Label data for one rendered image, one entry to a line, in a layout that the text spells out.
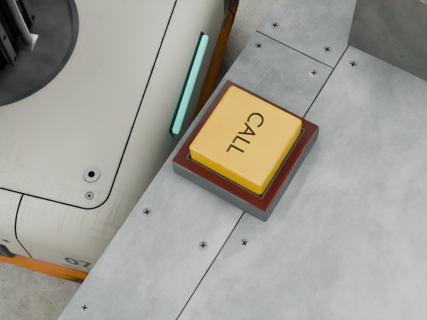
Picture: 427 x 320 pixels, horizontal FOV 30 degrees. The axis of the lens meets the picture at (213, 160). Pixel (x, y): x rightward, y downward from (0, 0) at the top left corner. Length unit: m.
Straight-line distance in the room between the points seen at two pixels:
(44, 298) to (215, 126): 0.90
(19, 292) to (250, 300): 0.92
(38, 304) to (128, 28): 0.50
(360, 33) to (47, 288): 0.93
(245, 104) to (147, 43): 0.71
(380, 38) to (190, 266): 0.22
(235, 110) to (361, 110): 0.11
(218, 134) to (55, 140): 0.67
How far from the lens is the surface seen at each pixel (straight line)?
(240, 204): 0.57
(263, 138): 0.57
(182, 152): 0.58
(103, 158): 1.19
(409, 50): 0.62
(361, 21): 0.62
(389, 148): 0.61
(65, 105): 1.24
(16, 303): 1.44
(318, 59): 0.64
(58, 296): 1.43
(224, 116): 0.57
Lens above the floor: 1.35
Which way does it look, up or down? 65 degrees down
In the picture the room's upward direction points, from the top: 5 degrees counter-clockwise
